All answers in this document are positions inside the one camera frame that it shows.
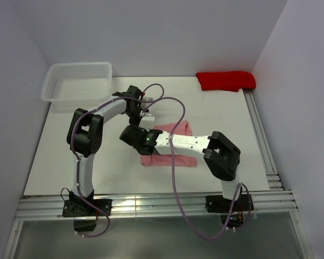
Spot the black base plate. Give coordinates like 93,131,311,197
205,194,254,213
62,199,112,217

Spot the aluminium front rail frame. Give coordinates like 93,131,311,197
3,190,314,258

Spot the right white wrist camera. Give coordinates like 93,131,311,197
139,113,155,131

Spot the aluminium right side rail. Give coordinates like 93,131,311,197
244,90,284,191

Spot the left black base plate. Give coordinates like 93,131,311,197
62,199,112,217

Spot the red folded t shirt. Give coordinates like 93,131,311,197
196,71,256,92

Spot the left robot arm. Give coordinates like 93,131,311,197
66,86,146,215

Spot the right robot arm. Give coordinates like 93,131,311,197
119,126,242,210

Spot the pink t shirt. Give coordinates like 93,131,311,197
140,120,197,167

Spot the white plastic basket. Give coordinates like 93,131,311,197
41,62,113,107

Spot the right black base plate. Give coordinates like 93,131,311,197
205,194,254,213

